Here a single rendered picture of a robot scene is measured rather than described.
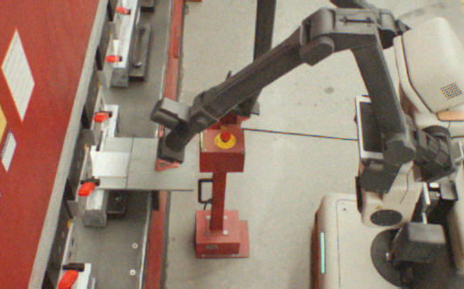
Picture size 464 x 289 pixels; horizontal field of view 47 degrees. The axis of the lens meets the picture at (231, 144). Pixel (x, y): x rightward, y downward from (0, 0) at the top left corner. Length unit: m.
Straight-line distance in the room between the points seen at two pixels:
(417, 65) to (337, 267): 1.06
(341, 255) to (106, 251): 1.06
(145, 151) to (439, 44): 0.84
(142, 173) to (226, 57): 1.94
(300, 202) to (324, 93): 0.80
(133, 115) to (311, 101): 1.54
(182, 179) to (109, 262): 0.30
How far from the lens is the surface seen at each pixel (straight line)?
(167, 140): 1.40
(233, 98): 1.23
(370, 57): 1.12
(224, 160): 1.86
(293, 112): 3.06
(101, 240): 1.55
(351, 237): 2.30
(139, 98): 1.87
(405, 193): 1.74
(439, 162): 1.39
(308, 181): 2.77
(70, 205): 1.19
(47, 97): 0.97
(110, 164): 1.54
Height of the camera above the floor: 2.21
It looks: 51 degrees down
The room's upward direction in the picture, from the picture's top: 5 degrees clockwise
